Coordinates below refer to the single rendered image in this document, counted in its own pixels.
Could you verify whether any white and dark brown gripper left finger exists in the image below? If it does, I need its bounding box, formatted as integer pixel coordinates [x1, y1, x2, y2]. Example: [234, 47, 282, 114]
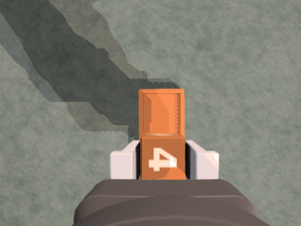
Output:
[110, 140, 141, 179]

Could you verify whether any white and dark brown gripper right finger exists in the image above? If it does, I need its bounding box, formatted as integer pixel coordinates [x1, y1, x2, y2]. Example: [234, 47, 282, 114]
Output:
[185, 140, 218, 180]

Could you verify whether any orange cube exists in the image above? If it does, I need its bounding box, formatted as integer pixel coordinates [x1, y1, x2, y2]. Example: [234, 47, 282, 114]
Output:
[140, 134, 185, 180]

